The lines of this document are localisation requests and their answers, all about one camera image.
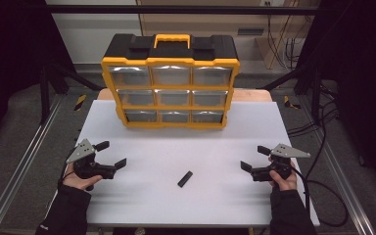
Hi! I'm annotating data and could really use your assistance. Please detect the clear plastic organizer drawer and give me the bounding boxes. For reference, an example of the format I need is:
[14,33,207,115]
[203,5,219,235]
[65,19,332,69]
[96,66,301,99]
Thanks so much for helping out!
[108,66,152,87]

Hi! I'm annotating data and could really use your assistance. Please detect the yellow black tape marker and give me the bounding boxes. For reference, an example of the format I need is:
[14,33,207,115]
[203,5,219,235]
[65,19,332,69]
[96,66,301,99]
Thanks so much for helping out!
[73,94,87,112]
[283,95,302,111]

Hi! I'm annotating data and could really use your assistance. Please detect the thick black gripper cable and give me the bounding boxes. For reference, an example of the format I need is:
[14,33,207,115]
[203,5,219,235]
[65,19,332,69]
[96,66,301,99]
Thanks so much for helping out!
[288,164,350,228]

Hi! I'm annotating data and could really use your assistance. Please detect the black curtain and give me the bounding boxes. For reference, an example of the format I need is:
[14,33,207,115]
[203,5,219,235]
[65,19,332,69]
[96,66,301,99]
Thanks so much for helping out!
[298,0,376,192]
[0,0,76,155]

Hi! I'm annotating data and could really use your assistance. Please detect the hanging wall cables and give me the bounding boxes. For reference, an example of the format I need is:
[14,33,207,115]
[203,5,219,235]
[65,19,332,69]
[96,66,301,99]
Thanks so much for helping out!
[266,0,307,71]

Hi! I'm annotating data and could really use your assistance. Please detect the black metal stand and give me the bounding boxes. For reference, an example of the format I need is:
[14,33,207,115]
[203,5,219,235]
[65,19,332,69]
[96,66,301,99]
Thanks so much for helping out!
[38,63,104,125]
[260,63,323,125]

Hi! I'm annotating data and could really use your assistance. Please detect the group of clear drawers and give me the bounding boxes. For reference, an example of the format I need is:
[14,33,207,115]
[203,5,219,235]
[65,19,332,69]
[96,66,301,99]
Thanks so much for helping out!
[116,66,233,124]

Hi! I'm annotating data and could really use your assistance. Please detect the yellow black organizer cabinet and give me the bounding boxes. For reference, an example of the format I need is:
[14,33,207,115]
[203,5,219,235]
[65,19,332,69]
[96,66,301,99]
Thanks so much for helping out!
[100,33,242,130]

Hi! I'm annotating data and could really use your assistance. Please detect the person's right hand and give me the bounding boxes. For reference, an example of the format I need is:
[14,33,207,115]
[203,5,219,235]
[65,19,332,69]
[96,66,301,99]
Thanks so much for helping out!
[267,156,299,192]

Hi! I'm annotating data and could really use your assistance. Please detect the black horizontal bar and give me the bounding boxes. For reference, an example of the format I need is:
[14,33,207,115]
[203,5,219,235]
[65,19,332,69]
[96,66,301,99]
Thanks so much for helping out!
[45,4,334,16]

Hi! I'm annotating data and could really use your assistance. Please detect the black USB flash drive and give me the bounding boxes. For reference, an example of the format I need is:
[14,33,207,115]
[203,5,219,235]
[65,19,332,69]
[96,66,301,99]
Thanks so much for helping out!
[176,170,194,189]

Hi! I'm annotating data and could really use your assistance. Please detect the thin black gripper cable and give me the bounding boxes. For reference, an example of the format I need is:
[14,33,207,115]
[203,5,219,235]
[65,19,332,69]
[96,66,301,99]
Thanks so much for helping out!
[57,169,76,194]

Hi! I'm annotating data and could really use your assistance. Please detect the bundle of floor cables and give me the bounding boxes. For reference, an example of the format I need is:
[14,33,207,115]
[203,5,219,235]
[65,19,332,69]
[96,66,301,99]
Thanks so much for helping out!
[287,81,341,138]

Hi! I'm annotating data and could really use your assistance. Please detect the person's left hand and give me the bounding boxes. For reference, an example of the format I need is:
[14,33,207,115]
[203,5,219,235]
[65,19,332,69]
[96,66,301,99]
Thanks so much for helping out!
[63,163,104,192]

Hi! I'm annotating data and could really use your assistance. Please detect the aluminium frame rail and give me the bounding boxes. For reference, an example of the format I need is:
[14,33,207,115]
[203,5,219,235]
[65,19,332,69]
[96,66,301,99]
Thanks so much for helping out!
[297,97,376,235]
[0,94,64,235]

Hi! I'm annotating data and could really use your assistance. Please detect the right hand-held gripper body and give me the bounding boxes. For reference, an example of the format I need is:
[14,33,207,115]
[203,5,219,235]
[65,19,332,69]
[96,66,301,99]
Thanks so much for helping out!
[250,143,311,182]

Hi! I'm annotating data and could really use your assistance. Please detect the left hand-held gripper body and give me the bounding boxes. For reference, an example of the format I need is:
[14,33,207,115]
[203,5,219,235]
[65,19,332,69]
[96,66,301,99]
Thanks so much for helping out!
[66,138,117,192]

